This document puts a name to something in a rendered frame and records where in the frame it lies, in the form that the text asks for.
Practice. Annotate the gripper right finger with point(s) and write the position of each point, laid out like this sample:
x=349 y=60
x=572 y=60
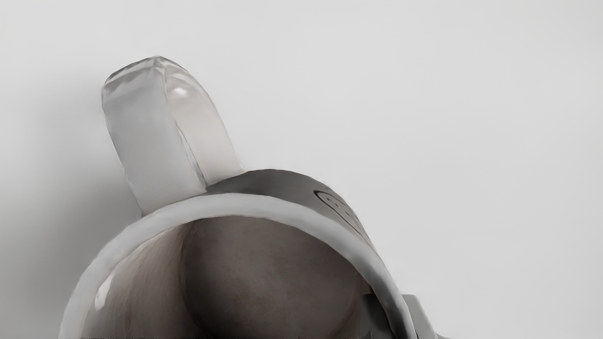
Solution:
x=421 y=320

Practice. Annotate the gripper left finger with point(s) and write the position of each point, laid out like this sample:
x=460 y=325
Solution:
x=374 y=320

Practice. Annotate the grey-white ceramic mug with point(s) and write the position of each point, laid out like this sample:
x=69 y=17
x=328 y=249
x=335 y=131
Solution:
x=264 y=263

